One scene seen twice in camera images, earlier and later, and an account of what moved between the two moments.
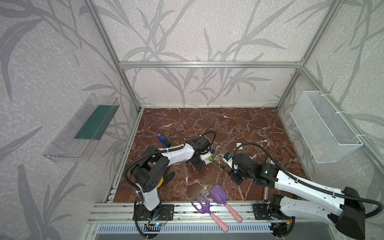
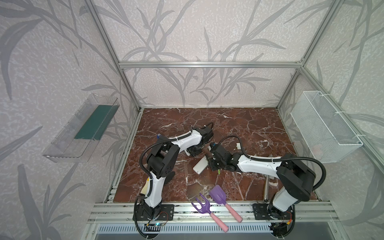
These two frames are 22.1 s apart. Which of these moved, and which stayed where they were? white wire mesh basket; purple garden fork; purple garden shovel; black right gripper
Moved: black right gripper
Stayed: purple garden fork; purple garden shovel; white wire mesh basket
